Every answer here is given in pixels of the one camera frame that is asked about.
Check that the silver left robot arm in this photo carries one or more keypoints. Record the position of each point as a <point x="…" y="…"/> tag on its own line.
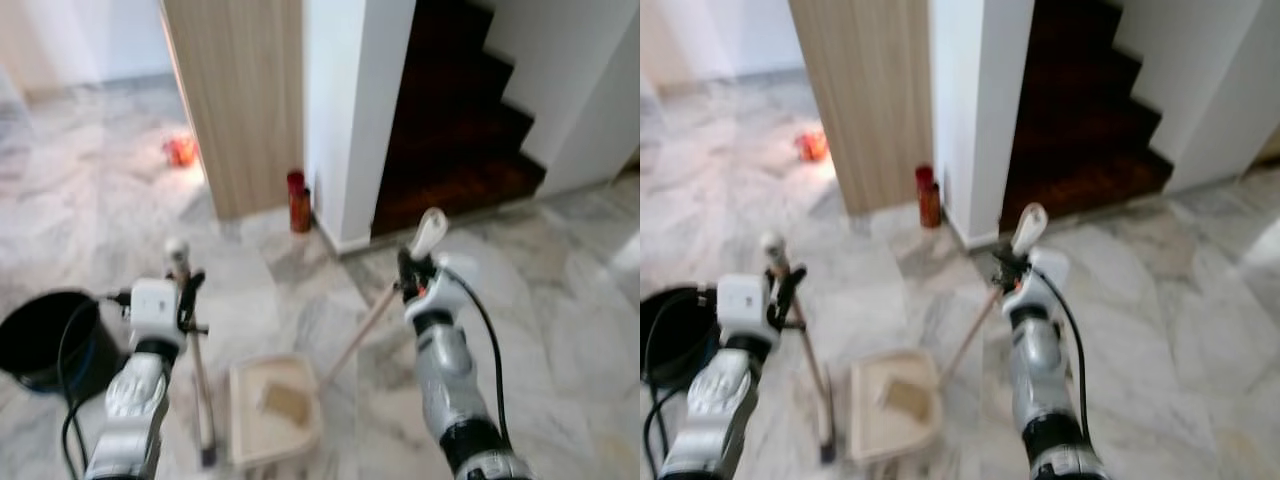
<point x="135" y="410"/>
<point x="712" y="410"/>

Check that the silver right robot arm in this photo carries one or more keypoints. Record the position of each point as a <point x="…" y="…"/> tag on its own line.
<point x="450" y="385"/>
<point x="1040" y="380"/>

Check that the small orange floor object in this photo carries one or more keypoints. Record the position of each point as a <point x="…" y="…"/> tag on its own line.
<point x="812" y="146"/>
<point x="181" y="150"/>

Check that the red cylindrical can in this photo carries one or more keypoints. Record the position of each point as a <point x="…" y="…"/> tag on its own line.
<point x="927" y="200"/>
<point x="298" y="205"/>

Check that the black round bucket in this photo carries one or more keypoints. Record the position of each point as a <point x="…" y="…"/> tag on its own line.
<point x="40" y="340"/>
<point x="670" y="340"/>

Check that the dark wooden staircase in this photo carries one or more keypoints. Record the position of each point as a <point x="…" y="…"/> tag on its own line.
<point x="1075" y="140"/>
<point x="450" y="150"/>

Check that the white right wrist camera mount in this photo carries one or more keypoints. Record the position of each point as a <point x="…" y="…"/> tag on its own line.
<point x="458" y="280"/>
<point x="1045" y="272"/>

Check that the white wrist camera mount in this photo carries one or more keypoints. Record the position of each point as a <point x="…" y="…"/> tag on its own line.
<point x="1045" y="272"/>
<point x="458" y="280"/>
<point x="740" y="303"/>
<point x="153" y="308"/>

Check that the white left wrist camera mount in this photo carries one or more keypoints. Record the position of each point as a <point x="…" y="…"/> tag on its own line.
<point x="740" y="303"/>
<point x="153" y="308"/>

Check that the light wooden wall panel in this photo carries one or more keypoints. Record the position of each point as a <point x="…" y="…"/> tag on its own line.
<point x="235" y="100"/>
<point x="865" y="100"/>

